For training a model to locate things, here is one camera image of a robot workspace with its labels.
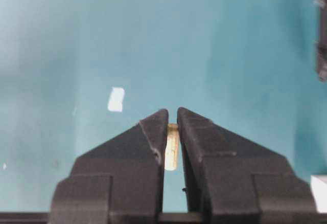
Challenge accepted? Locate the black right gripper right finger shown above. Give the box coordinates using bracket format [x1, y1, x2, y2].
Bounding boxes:
[177, 107, 318, 223]

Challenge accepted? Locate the blue tape piece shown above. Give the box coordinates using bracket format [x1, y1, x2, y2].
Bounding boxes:
[107, 87, 125, 113]

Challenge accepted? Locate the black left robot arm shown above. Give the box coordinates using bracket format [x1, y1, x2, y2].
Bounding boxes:
[314, 0, 326, 82]

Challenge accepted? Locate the short wooden dowel rod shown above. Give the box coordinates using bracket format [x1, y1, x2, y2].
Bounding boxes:
[165, 123, 180, 171]

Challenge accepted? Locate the white wooden board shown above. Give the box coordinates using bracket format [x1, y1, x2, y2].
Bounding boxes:
[311, 175, 327, 213]

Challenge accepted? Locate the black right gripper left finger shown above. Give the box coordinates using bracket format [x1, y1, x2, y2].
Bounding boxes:
[49, 109, 168, 223]

